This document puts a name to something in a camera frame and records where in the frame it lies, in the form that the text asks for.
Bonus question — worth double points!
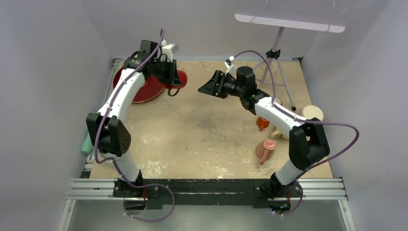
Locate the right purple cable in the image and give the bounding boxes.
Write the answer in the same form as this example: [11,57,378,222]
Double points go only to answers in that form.
[232,50,360,218]

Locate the cream upside down mug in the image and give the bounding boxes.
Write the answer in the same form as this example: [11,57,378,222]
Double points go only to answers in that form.
[300,105,324,121]

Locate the white tripod stand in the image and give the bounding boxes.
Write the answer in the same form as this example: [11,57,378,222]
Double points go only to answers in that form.
[254,26,296,112]

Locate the purple cable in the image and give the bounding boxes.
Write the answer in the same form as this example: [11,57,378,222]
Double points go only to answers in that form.
[93,28,176,223]
[232,50,360,218]

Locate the white overhead light panel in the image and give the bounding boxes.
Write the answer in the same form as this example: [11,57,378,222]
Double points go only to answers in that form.
[235,0,351,33]

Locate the glossy red mug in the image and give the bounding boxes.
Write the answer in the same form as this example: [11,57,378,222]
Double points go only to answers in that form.
[163,70,188,97]

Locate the aluminium frame rail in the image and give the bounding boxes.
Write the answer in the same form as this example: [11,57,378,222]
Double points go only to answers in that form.
[58,179,356,231]

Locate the mint green object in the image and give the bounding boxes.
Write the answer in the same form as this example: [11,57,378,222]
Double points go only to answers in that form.
[81,133,93,155]

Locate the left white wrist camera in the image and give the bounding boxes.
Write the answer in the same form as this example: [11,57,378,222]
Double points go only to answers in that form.
[159,40,179,62]

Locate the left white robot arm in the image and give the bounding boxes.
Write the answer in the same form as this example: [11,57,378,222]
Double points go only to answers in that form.
[86,39,182,197]

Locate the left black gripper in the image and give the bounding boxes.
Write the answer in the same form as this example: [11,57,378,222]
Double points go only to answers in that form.
[151,58,181,85]

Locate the round red lacquer tray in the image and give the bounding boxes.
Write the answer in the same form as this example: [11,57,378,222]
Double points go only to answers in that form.
[113,68,164,104]

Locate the beige mug lying sideways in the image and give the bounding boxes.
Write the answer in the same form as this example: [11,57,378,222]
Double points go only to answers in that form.
[268,127,289,140]

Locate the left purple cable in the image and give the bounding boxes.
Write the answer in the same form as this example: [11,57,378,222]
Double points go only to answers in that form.
[93,28,176,223]

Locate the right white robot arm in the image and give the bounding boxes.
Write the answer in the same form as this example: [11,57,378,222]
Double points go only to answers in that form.
[198,66,330,198]

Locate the pink salmon mug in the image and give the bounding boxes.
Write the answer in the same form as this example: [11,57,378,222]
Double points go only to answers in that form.
[255,138,276,165]

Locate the small orange mug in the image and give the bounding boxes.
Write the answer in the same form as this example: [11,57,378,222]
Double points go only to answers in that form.
[256,117,270,131]

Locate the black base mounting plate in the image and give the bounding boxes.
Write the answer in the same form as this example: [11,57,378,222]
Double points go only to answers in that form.
[113,179,302,211]

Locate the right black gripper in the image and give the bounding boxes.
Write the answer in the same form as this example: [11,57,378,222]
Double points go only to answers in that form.
[198,70,244,99]

